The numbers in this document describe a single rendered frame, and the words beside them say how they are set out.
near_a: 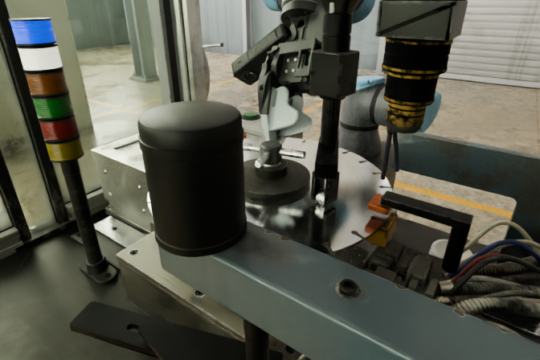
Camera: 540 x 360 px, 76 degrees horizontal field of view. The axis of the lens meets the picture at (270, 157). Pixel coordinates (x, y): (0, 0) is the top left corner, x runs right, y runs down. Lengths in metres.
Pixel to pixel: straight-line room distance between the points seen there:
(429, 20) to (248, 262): 0.24
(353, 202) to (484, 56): 5.91
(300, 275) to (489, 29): 6.13
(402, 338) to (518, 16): 6.13
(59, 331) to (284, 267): 0.47
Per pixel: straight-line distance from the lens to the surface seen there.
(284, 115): 0.48
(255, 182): 0.46
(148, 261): 0.53
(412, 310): 0.19
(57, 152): 0.57
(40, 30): 0.54
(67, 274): 0.72
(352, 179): 0.50
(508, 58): 6.29
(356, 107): 1.01
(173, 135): 0.18
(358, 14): 0.68
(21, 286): 0.74
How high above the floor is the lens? 1.18
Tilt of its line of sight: 25 degrees down
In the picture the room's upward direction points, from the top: straight up
